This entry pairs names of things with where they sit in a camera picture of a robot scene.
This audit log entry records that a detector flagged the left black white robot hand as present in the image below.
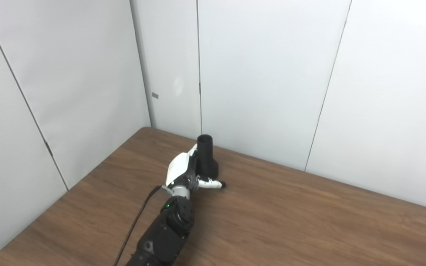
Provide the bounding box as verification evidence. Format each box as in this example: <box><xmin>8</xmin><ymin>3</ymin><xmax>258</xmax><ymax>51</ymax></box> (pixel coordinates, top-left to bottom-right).
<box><xmin>165</xmin><ymin>144</ymin><xmax>227</xmax><ymax>196</ymax></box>

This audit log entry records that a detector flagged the black funnel-shaped nozzle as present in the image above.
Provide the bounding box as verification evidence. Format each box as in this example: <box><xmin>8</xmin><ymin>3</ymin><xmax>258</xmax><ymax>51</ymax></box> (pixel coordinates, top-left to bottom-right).
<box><xmin>197</xmin><ymin>134</ymin><xmax>219</xmax><ymax>180</ymax></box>

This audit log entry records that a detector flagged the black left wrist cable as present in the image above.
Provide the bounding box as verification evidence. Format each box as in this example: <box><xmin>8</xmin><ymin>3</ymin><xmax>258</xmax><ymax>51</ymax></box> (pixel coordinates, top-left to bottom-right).
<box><xmin>113</xmin><ymin>186</ymin><xmax>162</xmax><ymax>266</ymax></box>

